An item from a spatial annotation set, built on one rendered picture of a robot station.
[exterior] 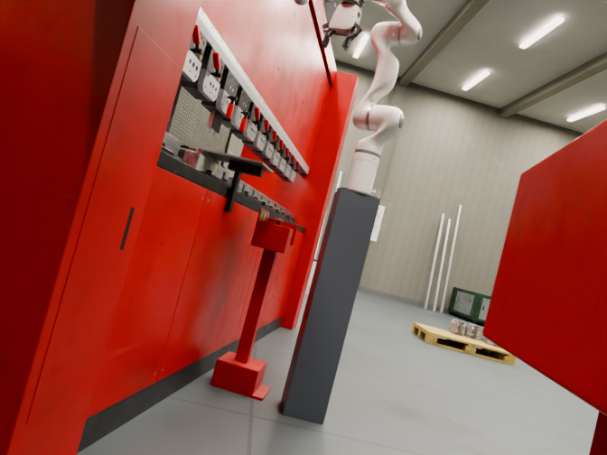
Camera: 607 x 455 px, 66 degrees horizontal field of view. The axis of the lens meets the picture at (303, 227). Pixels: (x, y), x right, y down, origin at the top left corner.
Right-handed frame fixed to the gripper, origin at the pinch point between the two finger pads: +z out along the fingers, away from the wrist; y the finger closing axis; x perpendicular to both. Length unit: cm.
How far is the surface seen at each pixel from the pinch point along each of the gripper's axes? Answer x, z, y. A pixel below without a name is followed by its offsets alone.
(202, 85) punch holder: 20, 32, 34
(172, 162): 40, 64, 9
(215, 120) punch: -4, 37, 47
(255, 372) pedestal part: -47, 133, 8
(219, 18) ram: 22.0, 6.3, 37.1
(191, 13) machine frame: 66, 32, -8
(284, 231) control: -42, 70, 18
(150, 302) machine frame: 27, 108, 9
